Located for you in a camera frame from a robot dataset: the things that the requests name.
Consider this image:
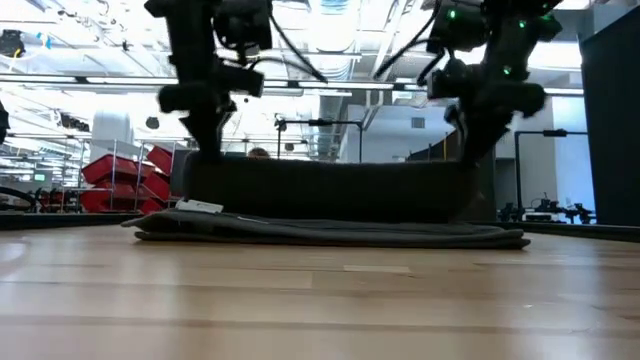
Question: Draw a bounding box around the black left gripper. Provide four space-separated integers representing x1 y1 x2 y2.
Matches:
158 49 237 163

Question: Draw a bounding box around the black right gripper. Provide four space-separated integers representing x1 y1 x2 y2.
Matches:
456 49 547 167

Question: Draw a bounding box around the dark grey terry towel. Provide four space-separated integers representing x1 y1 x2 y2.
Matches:
120 149 532 251

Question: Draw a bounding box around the dark flat monitor screen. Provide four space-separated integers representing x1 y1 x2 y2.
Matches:
169 148 188 199

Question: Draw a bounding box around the dark grey room divider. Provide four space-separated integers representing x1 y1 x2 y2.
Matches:
406 129 498 223

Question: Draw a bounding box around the red plastic storage bin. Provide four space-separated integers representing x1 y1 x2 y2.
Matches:
141 171 173 203
81 153 147 185
139 197 169 217
145 144 174 177
79 181 142 213

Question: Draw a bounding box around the background robot rig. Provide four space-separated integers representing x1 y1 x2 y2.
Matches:
498 196 598 225

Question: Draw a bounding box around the grey metal shelf rack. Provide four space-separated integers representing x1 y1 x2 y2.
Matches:
73 136 177 216

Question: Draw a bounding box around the white cylindrical tank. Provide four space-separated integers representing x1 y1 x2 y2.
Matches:
89 111 134 149

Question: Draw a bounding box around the long ceiling light bar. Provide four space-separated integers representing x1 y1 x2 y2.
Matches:
0 73 586 98

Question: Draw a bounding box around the black ceiling lamp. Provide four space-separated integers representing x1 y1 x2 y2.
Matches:
0 29 27 59

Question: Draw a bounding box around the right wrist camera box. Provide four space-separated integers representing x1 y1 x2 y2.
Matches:
426 58 482 100

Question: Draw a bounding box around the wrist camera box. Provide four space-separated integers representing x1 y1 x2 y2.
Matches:
426 58 482 100
219 64 266 98

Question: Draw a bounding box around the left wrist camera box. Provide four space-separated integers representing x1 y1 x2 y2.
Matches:
219 64 266 98

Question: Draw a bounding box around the black pipe frame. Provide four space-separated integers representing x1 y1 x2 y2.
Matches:
514 128 589 212
273 118 365 164

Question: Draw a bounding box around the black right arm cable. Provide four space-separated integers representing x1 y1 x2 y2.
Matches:
372 0 449 88

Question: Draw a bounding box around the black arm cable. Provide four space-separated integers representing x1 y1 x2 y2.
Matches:
372 0 449 88
214 12 330 85

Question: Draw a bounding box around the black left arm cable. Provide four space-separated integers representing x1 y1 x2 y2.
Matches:
214 12 330 85

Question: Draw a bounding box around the black partition wall panel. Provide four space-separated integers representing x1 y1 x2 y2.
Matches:
578 4 640 227

